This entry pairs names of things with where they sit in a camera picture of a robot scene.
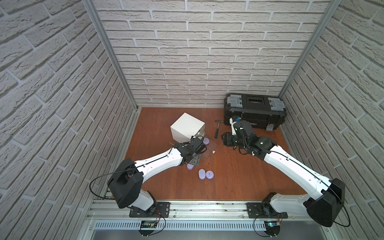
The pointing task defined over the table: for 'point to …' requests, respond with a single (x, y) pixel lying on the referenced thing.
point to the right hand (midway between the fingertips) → (227, 135)
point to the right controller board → (273, 228)
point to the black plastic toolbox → (262, 111)
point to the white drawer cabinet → (186, 127)
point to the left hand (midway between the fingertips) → (193, 155)
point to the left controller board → (147, 224)
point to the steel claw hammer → (217, 129)
